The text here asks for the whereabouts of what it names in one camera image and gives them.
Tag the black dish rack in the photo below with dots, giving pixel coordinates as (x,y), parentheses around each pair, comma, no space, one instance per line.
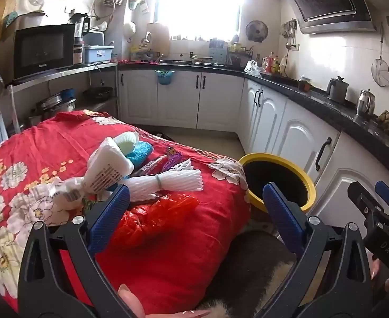
(239,54)

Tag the black kitchen countertop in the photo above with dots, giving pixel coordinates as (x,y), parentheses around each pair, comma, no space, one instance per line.
(330,106)

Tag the purple wrapper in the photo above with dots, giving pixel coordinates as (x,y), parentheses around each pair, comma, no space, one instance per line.
(174,157)

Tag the white foam net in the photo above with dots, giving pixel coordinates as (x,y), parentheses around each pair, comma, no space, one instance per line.
(174,180)

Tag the white pot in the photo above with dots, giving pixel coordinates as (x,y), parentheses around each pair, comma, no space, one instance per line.
(32,21)

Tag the blue grey plastic box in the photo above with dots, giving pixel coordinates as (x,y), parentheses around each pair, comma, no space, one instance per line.
(98,53)

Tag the light green foam net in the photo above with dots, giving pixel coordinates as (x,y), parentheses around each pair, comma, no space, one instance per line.
(126,142)

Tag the blue hanging basket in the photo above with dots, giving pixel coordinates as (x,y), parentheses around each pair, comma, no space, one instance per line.
(164,79)

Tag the black blender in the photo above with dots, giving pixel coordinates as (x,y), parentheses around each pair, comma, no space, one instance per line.
(80,29)

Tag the black microwave oven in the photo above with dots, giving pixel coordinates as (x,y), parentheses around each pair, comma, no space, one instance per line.
(42,51)

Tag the shiny steel kettle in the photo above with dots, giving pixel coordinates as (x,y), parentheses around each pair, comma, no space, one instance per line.
(366,102)

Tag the red stick wrapper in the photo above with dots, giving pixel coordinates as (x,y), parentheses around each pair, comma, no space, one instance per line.
(151,165)

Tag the bright window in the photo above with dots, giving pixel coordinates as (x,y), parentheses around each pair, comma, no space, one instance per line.
(197,3)

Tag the teal plastic utensil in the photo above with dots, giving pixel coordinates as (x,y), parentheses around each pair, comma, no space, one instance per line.
(10,20)

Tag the wooden cutting board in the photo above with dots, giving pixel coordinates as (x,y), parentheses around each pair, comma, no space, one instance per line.
(159,39)

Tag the red plastic bag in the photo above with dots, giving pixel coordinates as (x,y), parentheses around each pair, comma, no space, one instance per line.
(154,218)

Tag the dark grey kettle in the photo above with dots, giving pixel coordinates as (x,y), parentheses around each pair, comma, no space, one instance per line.
(337,89)

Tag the white plastic bag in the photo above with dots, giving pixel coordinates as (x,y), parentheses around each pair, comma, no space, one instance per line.
(65,192)

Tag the steel shelf rack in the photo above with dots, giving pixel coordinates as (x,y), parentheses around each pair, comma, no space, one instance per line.
(58,73)

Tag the black steel range hood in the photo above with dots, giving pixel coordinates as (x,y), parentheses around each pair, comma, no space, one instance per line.
(327,0)

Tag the person's right hand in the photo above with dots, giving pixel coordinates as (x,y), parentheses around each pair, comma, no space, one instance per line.
(375,268)

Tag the white printed plastic packet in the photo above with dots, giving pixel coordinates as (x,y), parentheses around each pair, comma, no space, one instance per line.
(105,169)

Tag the red floral blanket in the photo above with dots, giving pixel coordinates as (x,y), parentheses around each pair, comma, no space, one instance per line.
(65,145)

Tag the clear plastic bag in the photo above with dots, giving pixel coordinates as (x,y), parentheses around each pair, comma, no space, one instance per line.
(252,68)

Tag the blue sponge cloth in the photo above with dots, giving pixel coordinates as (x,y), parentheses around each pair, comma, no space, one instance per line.
(141,155)

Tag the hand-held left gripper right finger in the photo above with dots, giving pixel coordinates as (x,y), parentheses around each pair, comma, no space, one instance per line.
(280,215)

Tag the person's left hand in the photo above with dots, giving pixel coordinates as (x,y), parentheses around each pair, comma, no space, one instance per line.
(129,301)

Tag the grey plastic container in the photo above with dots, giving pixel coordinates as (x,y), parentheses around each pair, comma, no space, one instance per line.
(96,38)

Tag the steel pot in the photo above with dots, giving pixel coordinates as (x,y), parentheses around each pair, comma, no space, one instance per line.
(55,104)

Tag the small lidded jar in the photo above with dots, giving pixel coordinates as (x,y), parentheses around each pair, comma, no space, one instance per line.
(305,83)

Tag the yellow rimmed waste bin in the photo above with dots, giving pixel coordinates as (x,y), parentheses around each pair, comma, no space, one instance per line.
(270,156)

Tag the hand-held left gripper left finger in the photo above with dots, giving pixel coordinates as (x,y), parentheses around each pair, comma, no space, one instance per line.
(110,218)

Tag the red bottle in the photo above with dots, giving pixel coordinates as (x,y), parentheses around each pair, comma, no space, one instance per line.
(270,61)

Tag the wall utensil holder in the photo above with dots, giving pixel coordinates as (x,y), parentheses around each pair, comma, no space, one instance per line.
(137,3)

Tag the steel faucet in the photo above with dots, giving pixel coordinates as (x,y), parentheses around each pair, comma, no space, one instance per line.
(148,38)

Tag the hanging kitchen utensils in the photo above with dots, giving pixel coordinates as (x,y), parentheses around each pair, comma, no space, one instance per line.
(289,29)

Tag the blue container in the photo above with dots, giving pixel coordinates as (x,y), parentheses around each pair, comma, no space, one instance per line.
(67,93)

